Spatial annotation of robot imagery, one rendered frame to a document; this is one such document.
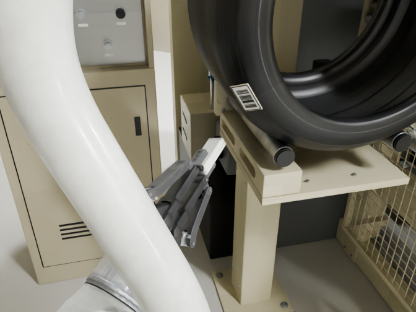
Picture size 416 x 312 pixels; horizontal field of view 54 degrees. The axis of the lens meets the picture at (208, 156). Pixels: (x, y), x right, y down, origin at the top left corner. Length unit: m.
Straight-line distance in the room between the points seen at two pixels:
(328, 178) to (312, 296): 0.89
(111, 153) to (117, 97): 1.10
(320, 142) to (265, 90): 0.17
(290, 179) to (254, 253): 0.68
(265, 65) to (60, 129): 0.45
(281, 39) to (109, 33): 0.58
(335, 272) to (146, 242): 1.63
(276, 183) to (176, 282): 0.56
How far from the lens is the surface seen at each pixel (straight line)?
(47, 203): 1.64
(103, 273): 0.53
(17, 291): 1.93
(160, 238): 0.34
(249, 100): 0.74
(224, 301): 1.72
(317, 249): 2.01
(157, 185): 0.57
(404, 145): 1.00
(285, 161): 0.86
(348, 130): 0.84
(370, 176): 1.03
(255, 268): 1.59
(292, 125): 0.78
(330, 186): 0.96
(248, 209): 1.39
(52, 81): 0.33
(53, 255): 1.80
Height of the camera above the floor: 1.32
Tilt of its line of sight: 30 degrees down
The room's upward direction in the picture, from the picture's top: straight up
